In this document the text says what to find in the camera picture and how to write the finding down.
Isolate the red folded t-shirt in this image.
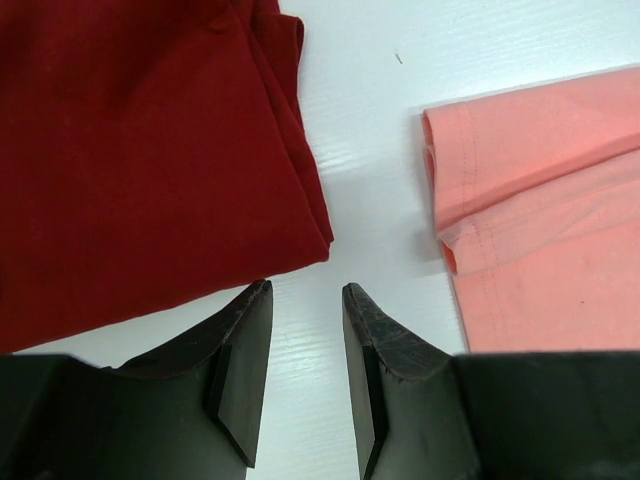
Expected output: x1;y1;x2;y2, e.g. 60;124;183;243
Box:
1;1;333;352

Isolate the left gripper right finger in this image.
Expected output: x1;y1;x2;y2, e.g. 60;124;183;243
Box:
342;283;639;479

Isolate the pink t-shirt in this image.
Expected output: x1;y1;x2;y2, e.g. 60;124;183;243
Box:
423;67;639;352

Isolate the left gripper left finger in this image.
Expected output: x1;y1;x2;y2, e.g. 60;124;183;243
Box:
1;280;273;479

